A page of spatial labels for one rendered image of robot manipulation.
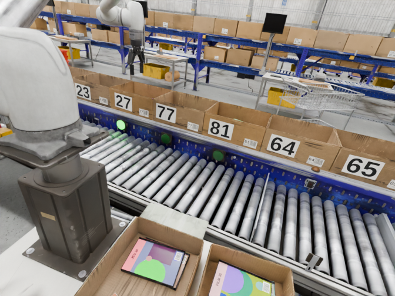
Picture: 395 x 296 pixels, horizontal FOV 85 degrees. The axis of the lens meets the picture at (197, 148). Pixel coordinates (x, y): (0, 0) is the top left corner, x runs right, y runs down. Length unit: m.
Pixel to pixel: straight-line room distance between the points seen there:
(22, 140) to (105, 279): 0.51
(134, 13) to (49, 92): 1.09
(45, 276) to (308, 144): 1.30
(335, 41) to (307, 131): 4.29
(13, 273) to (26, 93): 0.63
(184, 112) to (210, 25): 4.83
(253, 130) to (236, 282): 0.83
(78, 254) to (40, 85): 0.56
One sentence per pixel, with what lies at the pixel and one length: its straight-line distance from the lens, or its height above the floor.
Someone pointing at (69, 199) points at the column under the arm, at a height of 1.06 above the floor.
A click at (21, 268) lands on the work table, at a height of 0.75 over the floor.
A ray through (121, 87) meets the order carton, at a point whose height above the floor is 1.03.
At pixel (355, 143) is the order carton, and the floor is 0.99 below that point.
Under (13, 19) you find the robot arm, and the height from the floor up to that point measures 1.48.
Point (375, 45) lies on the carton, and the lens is 5.91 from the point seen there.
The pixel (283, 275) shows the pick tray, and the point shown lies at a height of 0.80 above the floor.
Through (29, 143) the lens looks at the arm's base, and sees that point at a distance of 0.68.
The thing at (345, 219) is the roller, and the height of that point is 0.75.
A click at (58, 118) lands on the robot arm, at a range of 0.64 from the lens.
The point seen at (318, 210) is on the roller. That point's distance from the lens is 1.34.
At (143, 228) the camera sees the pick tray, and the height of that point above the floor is 0.79.
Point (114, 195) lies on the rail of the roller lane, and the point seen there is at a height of 0.71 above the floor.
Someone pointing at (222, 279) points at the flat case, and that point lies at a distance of 0.84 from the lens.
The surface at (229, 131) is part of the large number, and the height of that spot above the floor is 0.97.
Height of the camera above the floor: 1.52
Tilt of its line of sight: 30 degrees down
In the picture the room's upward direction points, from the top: 7 degrees clockwise
